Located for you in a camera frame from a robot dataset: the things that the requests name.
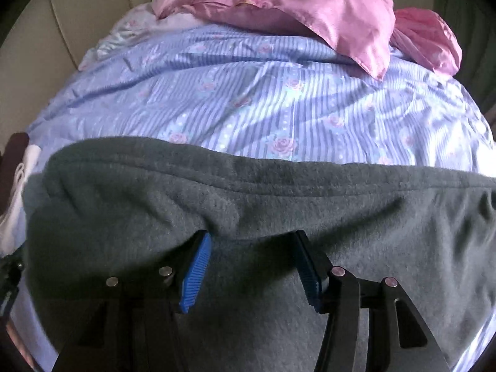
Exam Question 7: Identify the grey fleece pants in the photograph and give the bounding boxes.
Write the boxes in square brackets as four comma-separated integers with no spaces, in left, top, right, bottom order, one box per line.
[22,135,496,372]

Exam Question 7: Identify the pink satin cloth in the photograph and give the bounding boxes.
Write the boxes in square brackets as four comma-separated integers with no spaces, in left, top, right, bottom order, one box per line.
[389,8,463,77]

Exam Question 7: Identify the beige padded headboard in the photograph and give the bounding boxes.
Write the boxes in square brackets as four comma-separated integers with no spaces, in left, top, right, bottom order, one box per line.
[0,0,163,144]

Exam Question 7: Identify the white floral cloth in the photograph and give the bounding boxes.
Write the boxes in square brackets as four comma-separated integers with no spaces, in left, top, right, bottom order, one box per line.
[77,3,202,71]

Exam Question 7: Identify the pink satin pillow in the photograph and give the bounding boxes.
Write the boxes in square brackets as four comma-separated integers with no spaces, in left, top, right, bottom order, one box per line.
[152,0,396,82]

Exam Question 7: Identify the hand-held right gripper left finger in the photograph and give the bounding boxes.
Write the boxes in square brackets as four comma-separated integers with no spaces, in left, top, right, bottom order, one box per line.
[51,230,213,372]

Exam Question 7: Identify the blue floral striped bedsheet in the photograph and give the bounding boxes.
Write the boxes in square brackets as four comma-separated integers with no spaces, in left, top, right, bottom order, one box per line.
[0,21,496,372]

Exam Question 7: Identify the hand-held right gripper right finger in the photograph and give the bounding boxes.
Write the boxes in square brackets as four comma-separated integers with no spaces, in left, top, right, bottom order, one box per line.
[295,230,452,372]

